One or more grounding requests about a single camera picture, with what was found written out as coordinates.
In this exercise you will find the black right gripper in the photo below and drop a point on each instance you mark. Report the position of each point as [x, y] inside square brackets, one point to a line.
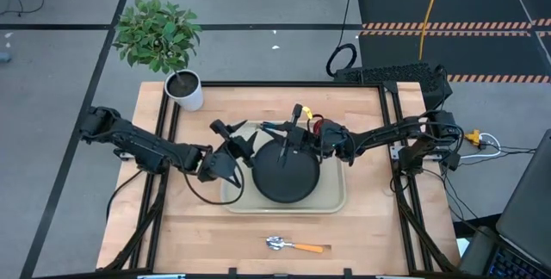
[338, 143]

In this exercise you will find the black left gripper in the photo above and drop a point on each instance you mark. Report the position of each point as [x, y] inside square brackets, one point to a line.
[219, 165]

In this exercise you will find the black round plate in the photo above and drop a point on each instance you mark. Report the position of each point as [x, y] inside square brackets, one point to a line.
[286, 180]

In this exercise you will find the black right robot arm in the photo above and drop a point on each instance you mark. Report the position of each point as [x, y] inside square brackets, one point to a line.
[396, 134]

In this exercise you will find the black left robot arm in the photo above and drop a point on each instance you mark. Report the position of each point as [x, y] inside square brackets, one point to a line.
[142, 145]

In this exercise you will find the beige plastic tray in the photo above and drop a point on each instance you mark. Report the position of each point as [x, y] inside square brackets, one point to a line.
[331, 193]

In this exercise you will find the small yellow tag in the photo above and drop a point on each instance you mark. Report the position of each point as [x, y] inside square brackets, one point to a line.
[307, 112]

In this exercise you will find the white plant pot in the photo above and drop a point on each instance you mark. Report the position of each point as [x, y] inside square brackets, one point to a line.
[185, 91]

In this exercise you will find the green leafy plant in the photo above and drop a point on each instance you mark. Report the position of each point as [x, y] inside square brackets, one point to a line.
[157, 33]

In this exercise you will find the yellow plug connector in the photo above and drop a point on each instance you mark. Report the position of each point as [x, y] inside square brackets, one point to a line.
[472, 137]

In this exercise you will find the black hazard-striped floor mat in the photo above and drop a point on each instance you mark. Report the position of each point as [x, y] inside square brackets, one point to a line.
[452, 42]

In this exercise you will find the dark laptop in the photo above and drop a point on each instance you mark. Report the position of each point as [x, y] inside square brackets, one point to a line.
[516, 210]

